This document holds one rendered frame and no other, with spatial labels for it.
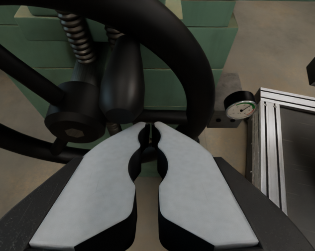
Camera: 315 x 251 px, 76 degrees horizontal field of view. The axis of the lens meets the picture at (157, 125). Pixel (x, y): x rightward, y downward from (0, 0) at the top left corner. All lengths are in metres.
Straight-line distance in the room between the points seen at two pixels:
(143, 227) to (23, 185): 0.62
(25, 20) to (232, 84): 0.44
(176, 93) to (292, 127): 0.74
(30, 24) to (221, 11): 0.26
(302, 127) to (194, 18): 0.88
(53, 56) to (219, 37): 0.30
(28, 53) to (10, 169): 0.90
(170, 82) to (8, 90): 1.30
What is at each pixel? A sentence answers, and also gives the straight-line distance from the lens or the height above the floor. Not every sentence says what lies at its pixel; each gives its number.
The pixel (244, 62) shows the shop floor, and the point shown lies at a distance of 1.64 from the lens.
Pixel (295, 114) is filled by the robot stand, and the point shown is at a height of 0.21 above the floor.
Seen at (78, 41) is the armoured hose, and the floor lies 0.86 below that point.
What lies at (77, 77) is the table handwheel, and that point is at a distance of 0.25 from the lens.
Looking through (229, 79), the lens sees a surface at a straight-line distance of 0.55.
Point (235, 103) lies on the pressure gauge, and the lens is 0.42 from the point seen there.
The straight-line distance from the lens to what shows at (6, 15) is 0.42.
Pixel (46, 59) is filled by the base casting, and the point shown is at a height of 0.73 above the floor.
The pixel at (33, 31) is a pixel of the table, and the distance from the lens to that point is 0.28.
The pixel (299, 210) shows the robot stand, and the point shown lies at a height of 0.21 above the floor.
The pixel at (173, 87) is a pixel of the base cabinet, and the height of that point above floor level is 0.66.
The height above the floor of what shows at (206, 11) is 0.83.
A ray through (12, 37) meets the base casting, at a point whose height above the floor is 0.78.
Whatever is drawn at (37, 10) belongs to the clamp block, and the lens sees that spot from 0.26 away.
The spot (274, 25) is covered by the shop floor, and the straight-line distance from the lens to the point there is 2.12.
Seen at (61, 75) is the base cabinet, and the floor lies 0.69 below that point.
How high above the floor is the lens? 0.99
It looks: 59 degrees down
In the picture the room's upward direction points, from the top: 2 degrees clockwise
